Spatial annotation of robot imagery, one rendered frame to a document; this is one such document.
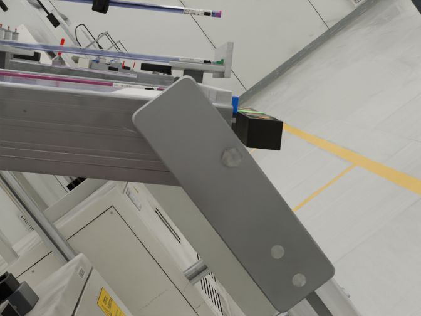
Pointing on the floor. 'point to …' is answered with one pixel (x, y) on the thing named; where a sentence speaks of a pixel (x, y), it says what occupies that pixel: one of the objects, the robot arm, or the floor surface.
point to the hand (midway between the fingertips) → (101, 1)
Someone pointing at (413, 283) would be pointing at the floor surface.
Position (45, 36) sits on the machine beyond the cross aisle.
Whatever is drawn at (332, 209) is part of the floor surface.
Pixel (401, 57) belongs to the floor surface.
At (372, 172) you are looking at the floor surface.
